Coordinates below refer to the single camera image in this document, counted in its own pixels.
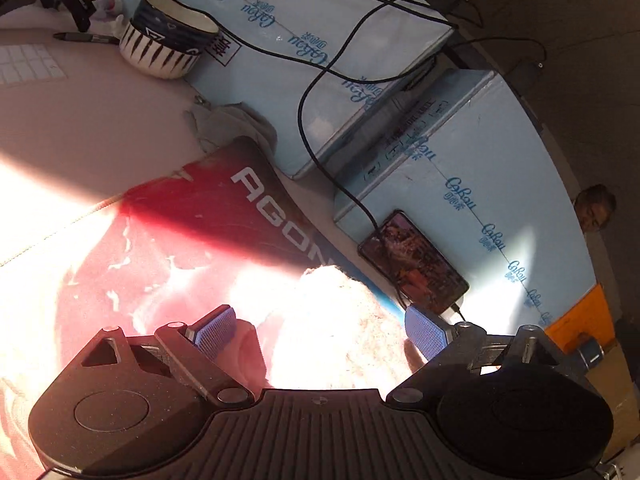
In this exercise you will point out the red printed desk mat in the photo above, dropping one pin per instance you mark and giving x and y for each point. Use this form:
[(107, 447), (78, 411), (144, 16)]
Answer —
[(210, 210)]

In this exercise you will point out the black marker pen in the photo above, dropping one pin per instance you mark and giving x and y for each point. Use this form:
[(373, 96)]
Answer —
[(85, 37)]

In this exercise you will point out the black smartphone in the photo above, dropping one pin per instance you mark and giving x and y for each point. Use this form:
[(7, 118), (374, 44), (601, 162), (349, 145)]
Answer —
[(415, 265)]

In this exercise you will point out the lower light blue foam board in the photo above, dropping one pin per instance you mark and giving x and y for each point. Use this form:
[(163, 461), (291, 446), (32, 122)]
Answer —
[(500, 170)]

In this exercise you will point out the orange cardboard box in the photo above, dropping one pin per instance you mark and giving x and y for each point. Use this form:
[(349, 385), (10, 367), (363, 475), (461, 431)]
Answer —
[(575, 317)]

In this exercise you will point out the striped ceramic bowl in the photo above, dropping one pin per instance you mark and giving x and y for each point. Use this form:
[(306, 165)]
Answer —
[(165, 40)]

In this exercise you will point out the light blue foam board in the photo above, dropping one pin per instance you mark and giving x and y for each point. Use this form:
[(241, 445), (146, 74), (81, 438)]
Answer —
[(500, 170), (260, 90)]

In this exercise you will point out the upper light blue foam board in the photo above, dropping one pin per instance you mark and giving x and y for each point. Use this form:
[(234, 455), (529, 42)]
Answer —
[(260, 90)]

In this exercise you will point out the brown cardboard box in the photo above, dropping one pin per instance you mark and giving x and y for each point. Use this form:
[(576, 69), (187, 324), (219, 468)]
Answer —
[(617, 405)]

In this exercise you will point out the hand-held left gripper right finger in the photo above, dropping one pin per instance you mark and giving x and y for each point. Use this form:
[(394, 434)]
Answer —
[(425, 332)]

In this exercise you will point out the dark blue vacuum bottle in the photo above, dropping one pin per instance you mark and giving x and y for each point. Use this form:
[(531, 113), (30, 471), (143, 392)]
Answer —
[(590, 355)]

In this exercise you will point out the white keyboard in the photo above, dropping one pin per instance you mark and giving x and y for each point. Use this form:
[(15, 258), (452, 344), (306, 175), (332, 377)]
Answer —
[(30, 62)]

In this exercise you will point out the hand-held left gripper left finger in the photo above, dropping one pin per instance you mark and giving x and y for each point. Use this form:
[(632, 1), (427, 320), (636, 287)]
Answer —
[(215, 332)]

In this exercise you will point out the grey crumpled cloth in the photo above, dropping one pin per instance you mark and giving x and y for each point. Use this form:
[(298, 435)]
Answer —
[(225, 122)]

